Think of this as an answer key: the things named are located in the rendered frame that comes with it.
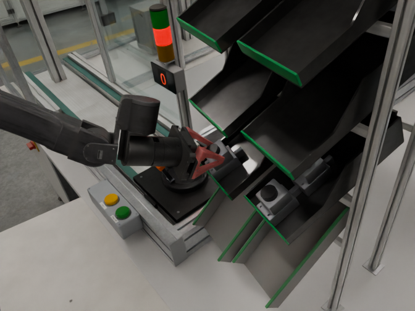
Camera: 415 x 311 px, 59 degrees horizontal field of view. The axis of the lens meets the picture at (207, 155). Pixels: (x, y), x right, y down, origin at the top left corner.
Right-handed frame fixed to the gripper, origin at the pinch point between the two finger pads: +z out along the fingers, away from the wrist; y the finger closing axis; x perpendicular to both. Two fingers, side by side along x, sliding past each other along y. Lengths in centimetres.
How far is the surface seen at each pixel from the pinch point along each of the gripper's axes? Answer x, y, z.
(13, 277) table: 61, 20, -33
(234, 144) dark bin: 0.2, 3.8, 6.8
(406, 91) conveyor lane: -8, 37, 106
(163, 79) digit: 6.1, 46.2, 5.7
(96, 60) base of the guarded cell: 47, 151, 11
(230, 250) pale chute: 20.5, -9.5, 7.6
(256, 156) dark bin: -1.6, -2.8, 8.3
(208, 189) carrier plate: 25.2, 16.6, 15.5
